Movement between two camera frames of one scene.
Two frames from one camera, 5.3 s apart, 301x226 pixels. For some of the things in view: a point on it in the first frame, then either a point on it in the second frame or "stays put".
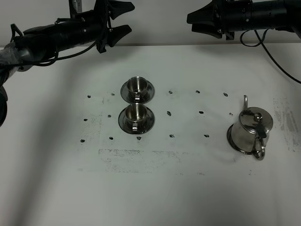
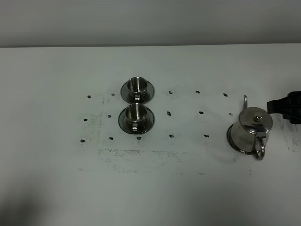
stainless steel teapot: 251,131 stays put
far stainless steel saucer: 144,97 stays put
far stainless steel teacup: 137,84 stays put
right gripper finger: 205,14 -> 289,107
